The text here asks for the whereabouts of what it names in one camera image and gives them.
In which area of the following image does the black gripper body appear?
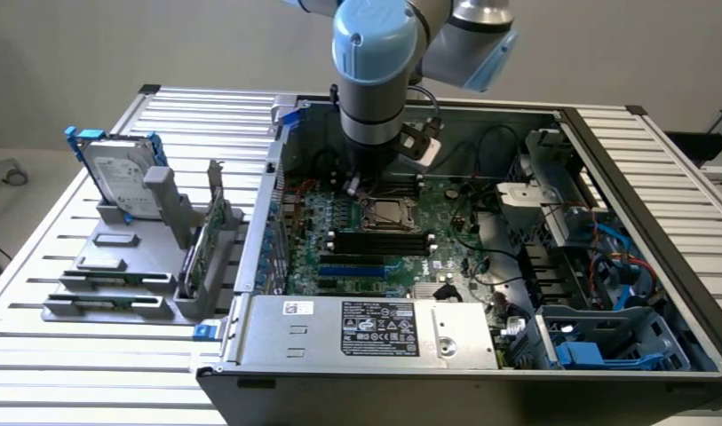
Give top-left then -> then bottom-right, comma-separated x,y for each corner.
344,140 -> 404,197

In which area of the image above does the black RAM slot bank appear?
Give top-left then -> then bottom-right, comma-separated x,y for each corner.
329,229 -> 437,257

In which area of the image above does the green motherboard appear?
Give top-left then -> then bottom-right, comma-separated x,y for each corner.
272,170 -> 519,307

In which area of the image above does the black expansion slot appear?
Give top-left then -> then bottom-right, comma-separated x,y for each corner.
318,254 -> 385,267

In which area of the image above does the blue expansion slot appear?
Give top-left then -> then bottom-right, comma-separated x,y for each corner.
317,264 -> 386,280

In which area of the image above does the open black PC case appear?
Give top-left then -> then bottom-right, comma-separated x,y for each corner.
194,95 -> 722,426

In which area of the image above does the silver chipset heatsink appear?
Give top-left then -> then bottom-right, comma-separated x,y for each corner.
408,282 -> 456,301

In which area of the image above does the grey metal disk bay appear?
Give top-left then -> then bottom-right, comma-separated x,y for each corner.
493,128 -> 611,249

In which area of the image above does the green graphics card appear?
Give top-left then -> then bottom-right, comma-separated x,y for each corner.
179,159 -> 230,298

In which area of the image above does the silver power supply unit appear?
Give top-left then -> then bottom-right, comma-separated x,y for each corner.
233,295 -> 499,372

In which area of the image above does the hard disk in blue caddy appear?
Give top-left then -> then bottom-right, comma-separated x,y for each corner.
63,126 -> 173,222

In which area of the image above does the metal slat table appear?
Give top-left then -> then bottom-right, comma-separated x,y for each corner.
0,83 -> 722,426

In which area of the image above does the grey parts rack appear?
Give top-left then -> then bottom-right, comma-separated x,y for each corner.
39,166 -> 249,325

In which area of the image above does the green RAM stick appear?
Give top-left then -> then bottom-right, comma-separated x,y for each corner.
47,293 -> 161,308
62,270 -> 175,285

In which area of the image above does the grey drive cage blue latch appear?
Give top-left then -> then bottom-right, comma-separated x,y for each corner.
535,304 -> 691,372

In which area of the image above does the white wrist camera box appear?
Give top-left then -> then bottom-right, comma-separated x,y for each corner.
397,125 -> 444,171

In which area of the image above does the CPU socket with metal frame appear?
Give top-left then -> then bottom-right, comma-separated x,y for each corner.
357,197 -> 423,234

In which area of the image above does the black camera cable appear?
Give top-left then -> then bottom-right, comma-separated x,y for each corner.
407,84 -> 445,134

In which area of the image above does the blue disk wire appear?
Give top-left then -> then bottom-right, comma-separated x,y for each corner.
591,219 -> 640,312

